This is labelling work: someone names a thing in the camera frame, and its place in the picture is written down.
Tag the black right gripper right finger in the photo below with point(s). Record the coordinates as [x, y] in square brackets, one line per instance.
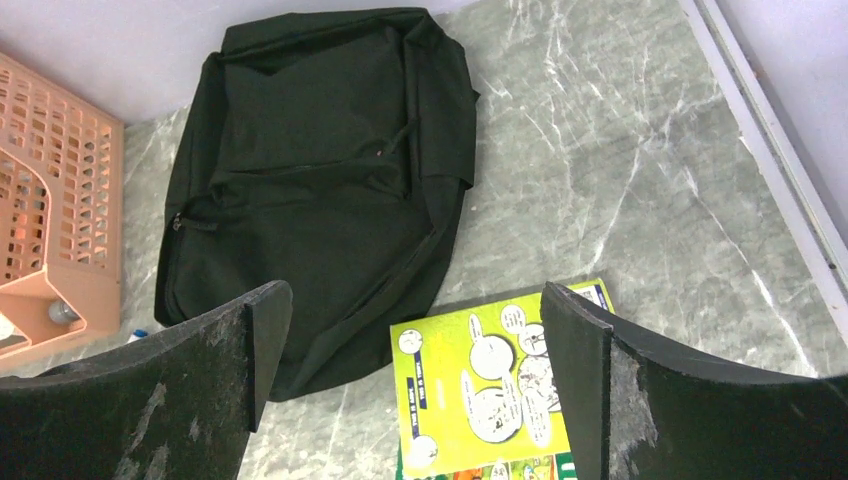
[639, 405]

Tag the peach plastic desk organizer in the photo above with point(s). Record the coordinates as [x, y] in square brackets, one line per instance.
[61, 215]

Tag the black student backpack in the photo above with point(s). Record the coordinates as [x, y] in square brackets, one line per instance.
[333, 151]

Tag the lime green comic book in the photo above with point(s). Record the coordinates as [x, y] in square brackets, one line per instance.
[476, 396]

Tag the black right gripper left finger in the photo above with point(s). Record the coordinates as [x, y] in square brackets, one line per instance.
[181, 403]

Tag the aluminium side rail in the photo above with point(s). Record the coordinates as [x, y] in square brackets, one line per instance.
[782, 66]

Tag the grey capped bottle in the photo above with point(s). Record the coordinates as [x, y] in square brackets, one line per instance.
[60, 313]

